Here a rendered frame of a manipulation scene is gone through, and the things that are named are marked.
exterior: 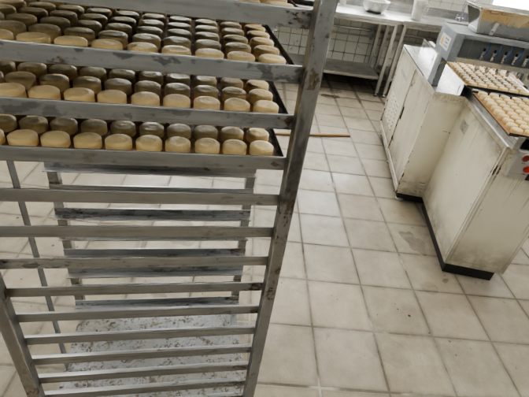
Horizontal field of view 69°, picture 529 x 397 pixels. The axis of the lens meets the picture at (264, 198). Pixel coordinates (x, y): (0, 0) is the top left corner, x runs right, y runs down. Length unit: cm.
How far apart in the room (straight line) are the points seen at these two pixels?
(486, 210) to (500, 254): 32
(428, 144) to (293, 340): 160
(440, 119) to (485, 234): 80
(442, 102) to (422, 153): 37
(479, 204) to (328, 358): 110
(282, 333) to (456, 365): 82
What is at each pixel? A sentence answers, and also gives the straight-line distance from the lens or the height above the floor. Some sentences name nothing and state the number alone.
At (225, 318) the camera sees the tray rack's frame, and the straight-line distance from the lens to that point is 174.
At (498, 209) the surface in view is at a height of 50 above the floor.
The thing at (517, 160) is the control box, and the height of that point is 79.
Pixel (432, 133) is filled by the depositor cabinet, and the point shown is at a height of 57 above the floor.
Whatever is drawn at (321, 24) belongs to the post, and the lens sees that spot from 67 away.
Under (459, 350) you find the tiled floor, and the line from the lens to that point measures 220.
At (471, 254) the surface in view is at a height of 19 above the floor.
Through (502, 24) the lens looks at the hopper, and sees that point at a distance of 274.
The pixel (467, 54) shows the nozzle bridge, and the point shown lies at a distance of 275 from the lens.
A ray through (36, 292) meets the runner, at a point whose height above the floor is 78.
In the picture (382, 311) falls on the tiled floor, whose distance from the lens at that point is 216.
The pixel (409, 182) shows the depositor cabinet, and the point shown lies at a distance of 294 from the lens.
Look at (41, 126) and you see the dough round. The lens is 90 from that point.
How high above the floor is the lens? 152
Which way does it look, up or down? 35 degrees down
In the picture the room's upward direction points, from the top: 9 degrees clockwise
